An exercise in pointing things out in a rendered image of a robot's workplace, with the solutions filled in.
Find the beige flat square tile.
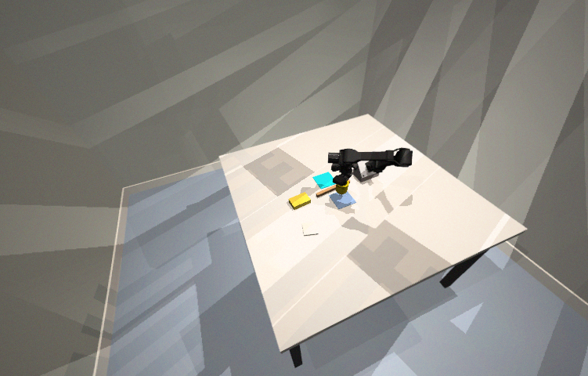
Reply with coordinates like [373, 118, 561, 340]
[302, 222, 319, 236]

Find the yellow rectangular block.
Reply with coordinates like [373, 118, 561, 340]
[289, 192, 311, 210]

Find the olive-yellow cup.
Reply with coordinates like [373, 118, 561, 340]
[336, 181, 349, 194]

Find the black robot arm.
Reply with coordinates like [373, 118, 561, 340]
[327, 148, 413, 173]

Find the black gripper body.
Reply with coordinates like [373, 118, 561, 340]
[333, 164, 358, 186]

